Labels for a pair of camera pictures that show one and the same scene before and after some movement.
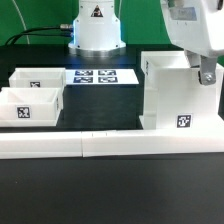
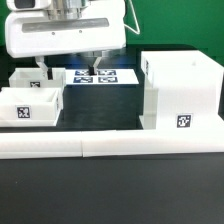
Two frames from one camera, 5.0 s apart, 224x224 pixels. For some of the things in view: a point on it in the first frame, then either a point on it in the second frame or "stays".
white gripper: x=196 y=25 to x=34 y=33
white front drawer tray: x=30 y=106 stays
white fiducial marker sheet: x=119 y=76 stays
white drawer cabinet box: x=173 y=96 stays
